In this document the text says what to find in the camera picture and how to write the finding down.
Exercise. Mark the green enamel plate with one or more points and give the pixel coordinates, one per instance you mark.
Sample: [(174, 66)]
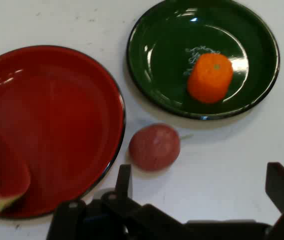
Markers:
[(161, 62)]

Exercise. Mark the toy watermelon slice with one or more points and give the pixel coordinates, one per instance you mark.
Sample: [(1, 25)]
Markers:
[(2, 170)]

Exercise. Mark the red enamel plate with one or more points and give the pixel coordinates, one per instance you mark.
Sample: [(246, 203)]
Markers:
[(57, 112)]

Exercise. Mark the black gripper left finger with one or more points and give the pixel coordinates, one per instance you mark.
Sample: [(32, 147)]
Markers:
[(123, 180)]

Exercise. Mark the orange toy carrot piece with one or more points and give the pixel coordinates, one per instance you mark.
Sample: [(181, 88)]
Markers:
[(209, 80)]

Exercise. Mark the pink-red toy fruit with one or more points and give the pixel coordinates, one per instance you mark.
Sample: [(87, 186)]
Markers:
[(154, 147)]

